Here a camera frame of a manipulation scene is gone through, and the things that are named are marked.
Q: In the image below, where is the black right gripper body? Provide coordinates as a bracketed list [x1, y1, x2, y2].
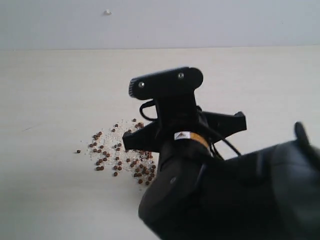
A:
[122, 97, 247, 156]

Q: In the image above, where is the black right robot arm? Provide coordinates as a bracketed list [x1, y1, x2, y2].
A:
[123, 97, 320, 240]

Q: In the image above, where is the pile of brown pellets and grains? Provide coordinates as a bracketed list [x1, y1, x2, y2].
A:
[75, 118, 158, 190]

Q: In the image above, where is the black camera cable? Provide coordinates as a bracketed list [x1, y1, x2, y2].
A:
[138, 98, 242, 161]

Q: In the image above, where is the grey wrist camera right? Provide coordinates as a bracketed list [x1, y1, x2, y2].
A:
[128, 66, 204, 100]

